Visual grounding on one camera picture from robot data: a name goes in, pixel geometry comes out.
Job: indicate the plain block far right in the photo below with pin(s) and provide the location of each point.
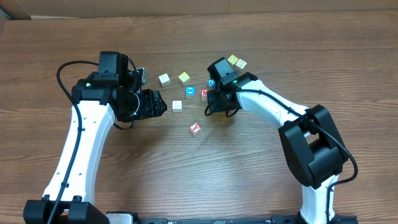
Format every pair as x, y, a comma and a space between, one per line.
240, 66

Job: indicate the yellow block centre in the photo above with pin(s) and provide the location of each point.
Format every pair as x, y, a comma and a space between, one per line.
184, 78

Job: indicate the yellow block far right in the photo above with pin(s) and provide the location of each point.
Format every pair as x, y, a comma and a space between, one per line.
232, 60

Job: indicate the blue letter D block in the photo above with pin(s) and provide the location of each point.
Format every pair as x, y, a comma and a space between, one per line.
211, 84

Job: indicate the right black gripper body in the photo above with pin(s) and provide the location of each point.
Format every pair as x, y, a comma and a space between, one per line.
214, 103

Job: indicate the plain block upper left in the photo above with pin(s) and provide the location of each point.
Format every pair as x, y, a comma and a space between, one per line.
164, 79

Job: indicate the red letter Y block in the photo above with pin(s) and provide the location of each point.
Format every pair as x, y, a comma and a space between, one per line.
195, 128

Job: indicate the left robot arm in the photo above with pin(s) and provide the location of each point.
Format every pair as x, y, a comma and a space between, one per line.
111, 94

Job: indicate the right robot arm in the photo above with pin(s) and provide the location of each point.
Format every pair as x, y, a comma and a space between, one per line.
313, 148

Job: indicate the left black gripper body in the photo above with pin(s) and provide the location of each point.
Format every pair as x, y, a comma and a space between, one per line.
155, 104

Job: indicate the yellow block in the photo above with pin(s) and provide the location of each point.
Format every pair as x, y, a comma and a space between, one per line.
184, 78
232, 60

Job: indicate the red letter M block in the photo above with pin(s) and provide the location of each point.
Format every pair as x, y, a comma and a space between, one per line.
204, 94

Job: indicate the blue letter X block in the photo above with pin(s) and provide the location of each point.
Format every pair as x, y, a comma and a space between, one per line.
190, 91

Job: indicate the plain turtle block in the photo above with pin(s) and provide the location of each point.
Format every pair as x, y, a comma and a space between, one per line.
177, 106

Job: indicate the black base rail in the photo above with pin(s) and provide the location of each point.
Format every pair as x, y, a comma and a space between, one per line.
217, 221

